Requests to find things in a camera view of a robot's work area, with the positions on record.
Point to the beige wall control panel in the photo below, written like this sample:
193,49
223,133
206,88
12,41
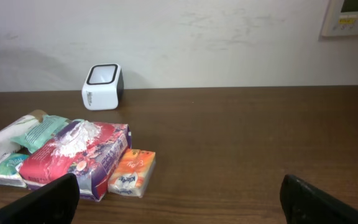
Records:
340,19

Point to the white barcode scanner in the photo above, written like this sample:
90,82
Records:
103,87

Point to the white tube package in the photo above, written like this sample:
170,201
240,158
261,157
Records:
18,127

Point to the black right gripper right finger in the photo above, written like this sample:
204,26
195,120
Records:
304,203

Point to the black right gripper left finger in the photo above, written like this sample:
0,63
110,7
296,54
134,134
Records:
55,202

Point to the orange pocket tissue pack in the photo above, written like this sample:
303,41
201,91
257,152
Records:
132,174

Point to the red purple tissue pack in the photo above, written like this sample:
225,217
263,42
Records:
89,150

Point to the green white pocket tissue pack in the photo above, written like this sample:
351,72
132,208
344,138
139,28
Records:
9,170

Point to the teal pouch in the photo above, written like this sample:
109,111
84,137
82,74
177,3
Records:
36,137

